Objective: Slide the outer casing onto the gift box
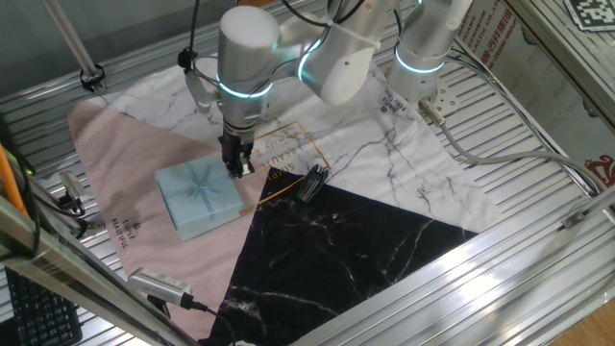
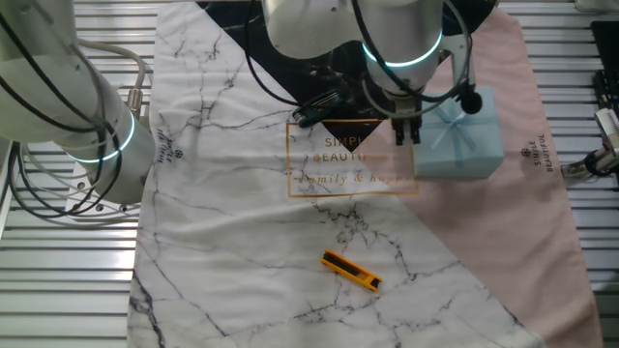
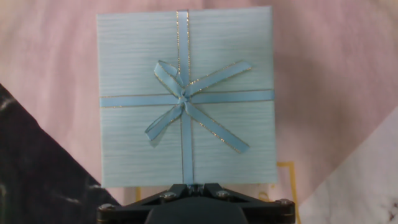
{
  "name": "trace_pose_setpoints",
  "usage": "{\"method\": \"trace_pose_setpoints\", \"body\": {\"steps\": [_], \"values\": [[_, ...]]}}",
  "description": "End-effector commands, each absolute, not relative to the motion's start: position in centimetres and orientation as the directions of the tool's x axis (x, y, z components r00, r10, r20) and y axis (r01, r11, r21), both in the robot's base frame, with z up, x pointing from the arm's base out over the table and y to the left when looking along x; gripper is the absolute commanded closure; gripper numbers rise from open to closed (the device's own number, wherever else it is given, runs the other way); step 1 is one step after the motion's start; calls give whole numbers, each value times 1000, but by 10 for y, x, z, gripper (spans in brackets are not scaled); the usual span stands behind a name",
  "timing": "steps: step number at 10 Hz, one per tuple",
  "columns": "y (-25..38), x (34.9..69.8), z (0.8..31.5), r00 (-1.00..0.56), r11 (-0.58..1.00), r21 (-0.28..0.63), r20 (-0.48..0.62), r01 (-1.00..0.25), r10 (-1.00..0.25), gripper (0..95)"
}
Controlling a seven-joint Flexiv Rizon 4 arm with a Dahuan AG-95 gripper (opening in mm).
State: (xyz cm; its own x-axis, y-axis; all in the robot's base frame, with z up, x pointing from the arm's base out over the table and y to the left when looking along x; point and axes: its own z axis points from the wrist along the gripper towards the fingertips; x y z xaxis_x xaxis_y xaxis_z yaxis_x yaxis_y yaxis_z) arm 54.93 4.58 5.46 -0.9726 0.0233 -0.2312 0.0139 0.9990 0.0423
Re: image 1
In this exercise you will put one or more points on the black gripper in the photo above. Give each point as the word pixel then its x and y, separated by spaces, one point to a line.
pixel 238 145

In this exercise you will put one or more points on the light blue ribboned casing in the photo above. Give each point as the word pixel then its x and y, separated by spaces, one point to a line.
pixel 211 211

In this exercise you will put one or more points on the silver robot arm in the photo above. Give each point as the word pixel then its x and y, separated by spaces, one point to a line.
pixel 245 48

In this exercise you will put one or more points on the cardboard box red print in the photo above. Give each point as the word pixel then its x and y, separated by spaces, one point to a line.
pixel 528 72

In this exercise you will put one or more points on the marble pink black tablecloth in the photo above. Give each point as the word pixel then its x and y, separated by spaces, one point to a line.
pixel 336 264

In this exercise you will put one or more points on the black pole clamp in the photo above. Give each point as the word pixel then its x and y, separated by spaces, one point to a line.
pixel 92 79

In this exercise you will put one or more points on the grey metal pole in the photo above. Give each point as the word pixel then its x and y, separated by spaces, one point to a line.
pixel 72 43

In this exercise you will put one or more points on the black keyboard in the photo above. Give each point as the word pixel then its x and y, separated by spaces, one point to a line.
pixel 43 312

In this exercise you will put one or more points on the black white marker board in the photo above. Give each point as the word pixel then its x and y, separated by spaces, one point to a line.
pixel 593 14

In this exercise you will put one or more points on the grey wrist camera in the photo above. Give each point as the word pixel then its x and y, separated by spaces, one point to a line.
pixel 199 93

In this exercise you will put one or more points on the aluminium frame beam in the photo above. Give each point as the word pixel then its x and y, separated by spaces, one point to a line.
pixel 567 62
pixel 72 274

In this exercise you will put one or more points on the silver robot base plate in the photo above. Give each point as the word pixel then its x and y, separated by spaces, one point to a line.
pixel 449 98

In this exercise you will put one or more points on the aluminium bracket bar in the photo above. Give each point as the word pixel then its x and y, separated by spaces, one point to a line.
pixel 576 218

